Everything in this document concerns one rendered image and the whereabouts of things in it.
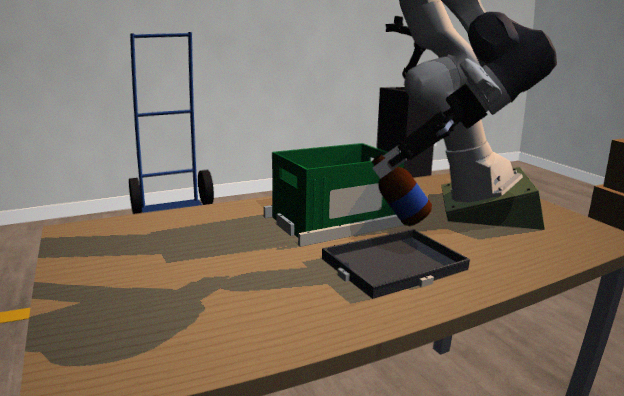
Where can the brown bottle with blue label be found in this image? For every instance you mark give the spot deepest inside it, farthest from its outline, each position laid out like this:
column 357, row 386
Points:
column 404, row 196

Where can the green plastic crate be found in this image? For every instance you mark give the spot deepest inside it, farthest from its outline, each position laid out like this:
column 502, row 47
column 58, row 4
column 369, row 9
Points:
column 326, row 195

